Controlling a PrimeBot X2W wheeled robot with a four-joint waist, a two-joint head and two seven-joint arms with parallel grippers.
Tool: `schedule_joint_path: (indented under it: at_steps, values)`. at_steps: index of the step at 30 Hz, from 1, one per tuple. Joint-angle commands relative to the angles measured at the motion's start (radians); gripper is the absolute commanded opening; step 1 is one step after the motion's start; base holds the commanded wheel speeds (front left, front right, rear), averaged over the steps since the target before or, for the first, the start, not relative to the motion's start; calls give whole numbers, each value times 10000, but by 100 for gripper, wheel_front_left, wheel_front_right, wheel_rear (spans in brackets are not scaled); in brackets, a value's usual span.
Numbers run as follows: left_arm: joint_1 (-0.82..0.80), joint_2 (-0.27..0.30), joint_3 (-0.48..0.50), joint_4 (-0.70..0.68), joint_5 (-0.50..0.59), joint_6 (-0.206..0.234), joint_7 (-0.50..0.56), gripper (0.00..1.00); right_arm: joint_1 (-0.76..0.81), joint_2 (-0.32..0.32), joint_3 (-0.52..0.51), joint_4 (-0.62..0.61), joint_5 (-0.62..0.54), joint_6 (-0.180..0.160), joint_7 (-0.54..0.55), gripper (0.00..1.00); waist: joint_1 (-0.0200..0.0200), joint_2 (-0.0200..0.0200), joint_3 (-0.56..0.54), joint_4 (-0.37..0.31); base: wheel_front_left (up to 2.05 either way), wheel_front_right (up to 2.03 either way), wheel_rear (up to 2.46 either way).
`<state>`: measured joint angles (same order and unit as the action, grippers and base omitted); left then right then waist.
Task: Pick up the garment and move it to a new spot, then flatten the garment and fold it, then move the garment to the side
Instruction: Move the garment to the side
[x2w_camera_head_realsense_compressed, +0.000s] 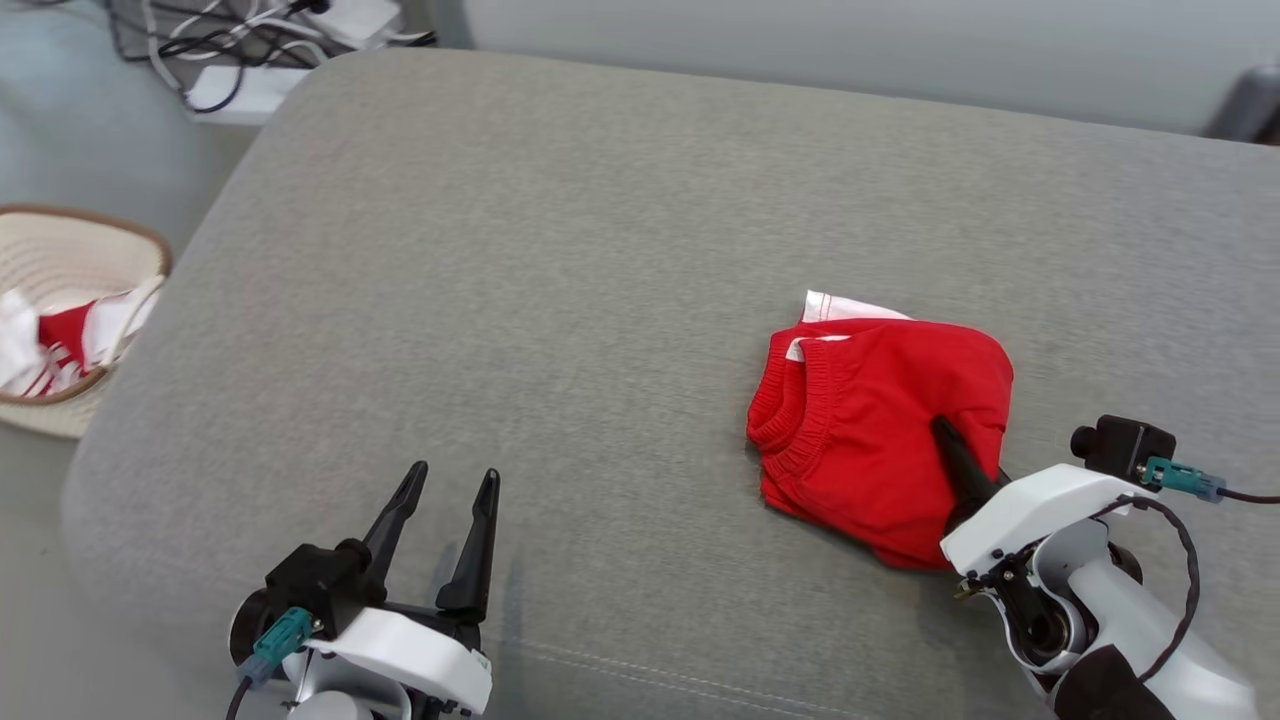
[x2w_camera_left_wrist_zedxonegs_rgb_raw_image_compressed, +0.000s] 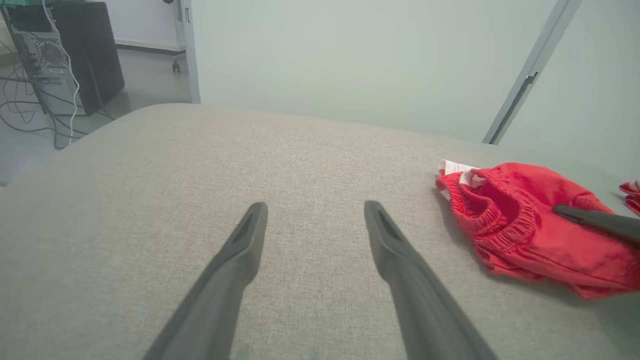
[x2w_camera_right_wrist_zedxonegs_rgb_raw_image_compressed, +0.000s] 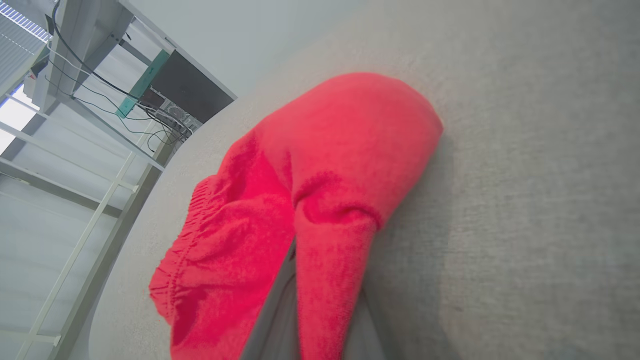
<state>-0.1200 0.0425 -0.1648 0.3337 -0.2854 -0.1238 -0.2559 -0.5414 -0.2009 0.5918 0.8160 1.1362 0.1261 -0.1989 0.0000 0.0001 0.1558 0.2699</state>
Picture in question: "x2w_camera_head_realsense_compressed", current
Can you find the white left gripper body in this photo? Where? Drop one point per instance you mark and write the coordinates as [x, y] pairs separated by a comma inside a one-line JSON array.
[[420, 650]]

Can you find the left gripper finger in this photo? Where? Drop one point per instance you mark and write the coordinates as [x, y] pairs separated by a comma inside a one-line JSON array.
[[395, 525], [475, 560]]

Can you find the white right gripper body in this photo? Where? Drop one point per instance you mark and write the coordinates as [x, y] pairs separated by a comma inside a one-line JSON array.
[[1040, 505]]

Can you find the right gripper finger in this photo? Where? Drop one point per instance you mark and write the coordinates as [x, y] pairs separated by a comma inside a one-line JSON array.
[[965, 475]]

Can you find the red shorts with white stripes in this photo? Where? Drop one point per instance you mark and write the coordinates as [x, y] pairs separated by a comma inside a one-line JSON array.
[[860, 440]]

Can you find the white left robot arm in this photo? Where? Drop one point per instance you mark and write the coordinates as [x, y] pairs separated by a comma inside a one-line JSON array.
[[320, 700]]

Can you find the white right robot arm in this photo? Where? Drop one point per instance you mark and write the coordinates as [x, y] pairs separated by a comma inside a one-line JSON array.
[[1130, 610]]

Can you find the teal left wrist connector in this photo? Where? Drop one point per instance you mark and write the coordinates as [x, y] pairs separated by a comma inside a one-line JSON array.
[[280, 640]]

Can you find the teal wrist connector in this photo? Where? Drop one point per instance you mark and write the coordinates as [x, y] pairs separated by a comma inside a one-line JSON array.
[[280, 640], [1180, 478]]

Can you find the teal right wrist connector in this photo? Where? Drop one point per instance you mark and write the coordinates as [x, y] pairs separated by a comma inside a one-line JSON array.
[[1180, 478]]

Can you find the grey fabric sofa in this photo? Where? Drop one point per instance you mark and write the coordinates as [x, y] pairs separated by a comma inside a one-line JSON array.
[[550, 330]]

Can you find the red and white basket clothing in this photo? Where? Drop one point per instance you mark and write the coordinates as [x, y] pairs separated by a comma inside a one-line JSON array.
[[65, 335]]

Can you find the woven laundry basket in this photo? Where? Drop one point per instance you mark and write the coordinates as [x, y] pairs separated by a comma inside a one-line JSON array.
[[70, 250]]

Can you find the white power adapter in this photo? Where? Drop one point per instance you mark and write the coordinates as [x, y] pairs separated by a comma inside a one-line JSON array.
[[355, 18]]

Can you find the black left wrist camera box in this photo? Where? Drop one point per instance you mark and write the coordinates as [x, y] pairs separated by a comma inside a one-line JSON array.
[[310, 585]]

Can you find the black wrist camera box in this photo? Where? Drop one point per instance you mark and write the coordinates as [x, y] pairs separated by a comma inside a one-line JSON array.
[[1130, 450], [310, 585]]

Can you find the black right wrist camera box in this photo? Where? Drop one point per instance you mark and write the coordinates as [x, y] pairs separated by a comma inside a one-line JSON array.
[[1130, 450]]

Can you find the grey metal post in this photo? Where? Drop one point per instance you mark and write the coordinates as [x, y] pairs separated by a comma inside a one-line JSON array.
[[1250, 105]]

